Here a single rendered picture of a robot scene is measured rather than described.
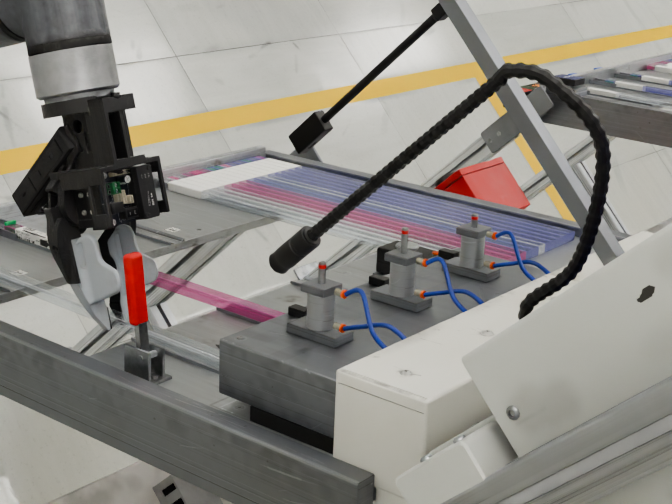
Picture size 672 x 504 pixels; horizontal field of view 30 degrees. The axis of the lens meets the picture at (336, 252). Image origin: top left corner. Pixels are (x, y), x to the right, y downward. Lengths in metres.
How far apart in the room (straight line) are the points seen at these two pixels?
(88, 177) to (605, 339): 0.54
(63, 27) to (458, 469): 0.55
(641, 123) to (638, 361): 1.63
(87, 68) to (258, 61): 2.02
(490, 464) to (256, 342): 0.28
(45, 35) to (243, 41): 2.03
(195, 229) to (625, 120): 1.08
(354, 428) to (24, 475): 1.38
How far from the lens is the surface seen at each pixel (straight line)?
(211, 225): 1.50
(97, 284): 1.15
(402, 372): 0.89
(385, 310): 1.07
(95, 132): 1.12
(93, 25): 1.13
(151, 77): 2.88
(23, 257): 1.39
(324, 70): 3.27
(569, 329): 0.73
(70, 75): 1.12
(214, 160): 1.73
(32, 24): 1.14
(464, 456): 0.77
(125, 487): 1.55
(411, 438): 0.87
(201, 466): 1.00
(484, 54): 1.08
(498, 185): 2.05
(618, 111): 2.35
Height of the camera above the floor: 1.87
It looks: 40 degrees down
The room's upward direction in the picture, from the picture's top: 51 degrees clockwise
